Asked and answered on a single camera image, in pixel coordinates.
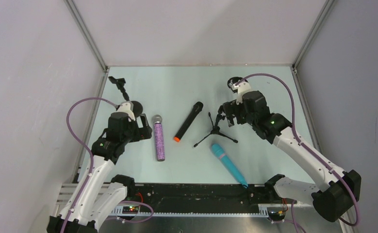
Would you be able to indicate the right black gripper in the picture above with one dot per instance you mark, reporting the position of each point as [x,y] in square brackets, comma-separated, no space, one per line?
[228,111]

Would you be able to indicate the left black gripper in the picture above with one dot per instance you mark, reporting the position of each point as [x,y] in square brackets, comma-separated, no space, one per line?
[144,125]

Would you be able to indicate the black small tripod stand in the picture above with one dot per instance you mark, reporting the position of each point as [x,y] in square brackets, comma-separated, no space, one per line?
[215,128]

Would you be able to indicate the black microphone orange cap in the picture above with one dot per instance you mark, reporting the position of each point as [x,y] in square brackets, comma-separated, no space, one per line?
[196,109]

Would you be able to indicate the teal blue microphone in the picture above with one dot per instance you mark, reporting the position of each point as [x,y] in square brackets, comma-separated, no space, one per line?
[221,155]

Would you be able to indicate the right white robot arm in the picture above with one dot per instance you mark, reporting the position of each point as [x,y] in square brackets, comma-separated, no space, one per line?
[333,191]

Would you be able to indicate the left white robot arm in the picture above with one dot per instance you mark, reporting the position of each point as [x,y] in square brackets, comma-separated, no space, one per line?
[86,210]

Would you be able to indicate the black round-base mic stand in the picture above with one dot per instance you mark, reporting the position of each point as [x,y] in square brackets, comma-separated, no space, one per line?
[137,108]

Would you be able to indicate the purple glitter microphone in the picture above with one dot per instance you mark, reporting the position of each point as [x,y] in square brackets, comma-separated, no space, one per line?
[159,137]

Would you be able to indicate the black shock-mount tripod stand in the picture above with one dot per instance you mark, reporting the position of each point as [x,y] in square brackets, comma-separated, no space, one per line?
[231,83]

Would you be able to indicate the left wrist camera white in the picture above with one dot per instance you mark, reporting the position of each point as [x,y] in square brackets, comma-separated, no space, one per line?
[127,107]

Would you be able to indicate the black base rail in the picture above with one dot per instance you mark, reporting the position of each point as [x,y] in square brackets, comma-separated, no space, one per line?
[209,199]

